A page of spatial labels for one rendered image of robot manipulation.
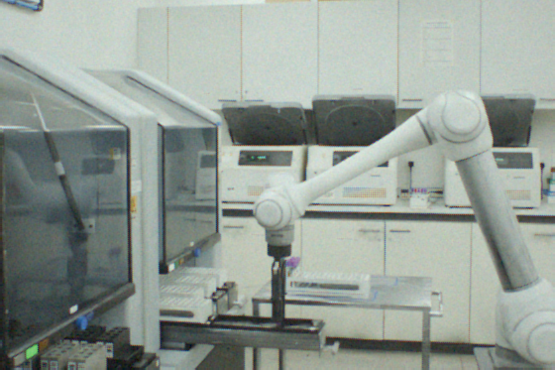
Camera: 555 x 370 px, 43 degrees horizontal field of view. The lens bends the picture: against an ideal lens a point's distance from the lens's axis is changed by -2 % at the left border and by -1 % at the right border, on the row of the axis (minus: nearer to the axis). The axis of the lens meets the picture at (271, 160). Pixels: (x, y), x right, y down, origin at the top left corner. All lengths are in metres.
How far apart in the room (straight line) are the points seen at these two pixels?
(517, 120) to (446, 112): 2.90
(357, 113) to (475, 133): 2.82
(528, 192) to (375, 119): 1.07
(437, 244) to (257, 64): 1.64
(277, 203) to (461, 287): 2.69
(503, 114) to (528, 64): 0.34
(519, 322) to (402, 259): 2.51
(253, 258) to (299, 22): 1.55
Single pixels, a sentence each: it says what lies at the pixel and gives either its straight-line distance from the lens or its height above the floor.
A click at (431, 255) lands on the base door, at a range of 4.43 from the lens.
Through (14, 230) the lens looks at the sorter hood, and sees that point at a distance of 1.39.
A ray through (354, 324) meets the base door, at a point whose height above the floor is 0.17.
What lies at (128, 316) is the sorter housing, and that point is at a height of 0.90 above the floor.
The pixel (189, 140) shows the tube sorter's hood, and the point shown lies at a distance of 2.36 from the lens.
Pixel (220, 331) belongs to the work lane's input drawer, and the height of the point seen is 0.80.
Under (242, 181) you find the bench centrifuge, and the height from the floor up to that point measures 1.05.
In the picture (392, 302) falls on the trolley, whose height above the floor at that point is 0.82.
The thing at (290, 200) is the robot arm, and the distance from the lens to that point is 1.94.
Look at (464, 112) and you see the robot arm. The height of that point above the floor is 1.44.
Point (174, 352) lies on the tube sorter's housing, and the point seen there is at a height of 0.73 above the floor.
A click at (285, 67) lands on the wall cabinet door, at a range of 4.73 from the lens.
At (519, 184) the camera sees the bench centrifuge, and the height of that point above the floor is 1.05.
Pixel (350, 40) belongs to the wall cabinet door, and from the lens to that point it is 4.69.
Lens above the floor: 1.41
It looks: 3 degrees down
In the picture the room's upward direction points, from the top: straight up
